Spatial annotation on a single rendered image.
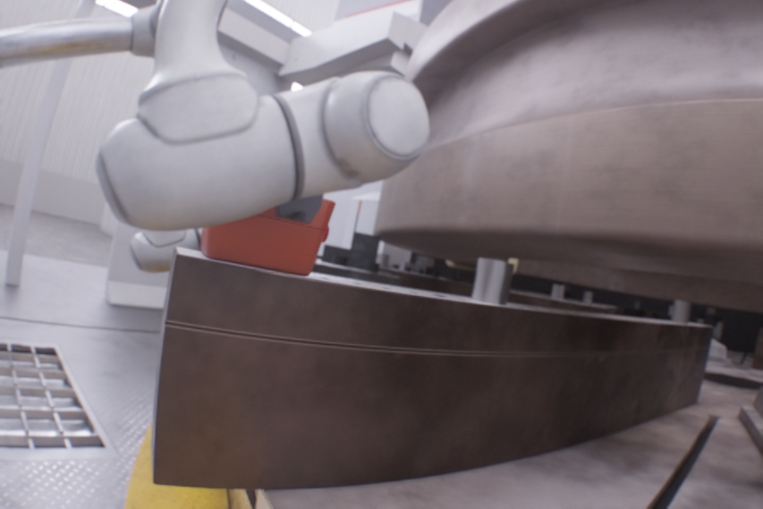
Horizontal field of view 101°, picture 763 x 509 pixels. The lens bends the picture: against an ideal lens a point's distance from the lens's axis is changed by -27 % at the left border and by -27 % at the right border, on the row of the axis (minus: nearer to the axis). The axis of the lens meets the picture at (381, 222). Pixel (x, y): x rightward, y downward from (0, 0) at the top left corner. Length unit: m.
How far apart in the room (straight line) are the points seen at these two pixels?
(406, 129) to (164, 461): 0.60
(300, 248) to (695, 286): 4.89
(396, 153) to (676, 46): 0.87
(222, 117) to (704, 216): 0.72
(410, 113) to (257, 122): 0.12
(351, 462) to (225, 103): 0.65
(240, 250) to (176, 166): 0.33
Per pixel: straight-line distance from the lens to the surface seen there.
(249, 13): 3.98
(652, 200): 0.82
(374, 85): 0.35
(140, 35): 1.20
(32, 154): 3.39
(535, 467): 1.10
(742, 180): 0.80
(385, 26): 3.36
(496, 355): 0.92
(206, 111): 0.34
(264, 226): 0.65
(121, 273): 3.53
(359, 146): 0.34
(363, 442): 0.80
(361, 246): 1.90
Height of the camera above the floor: 0.73
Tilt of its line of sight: 5 degrees up
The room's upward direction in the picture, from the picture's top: 11 degrees clockwise
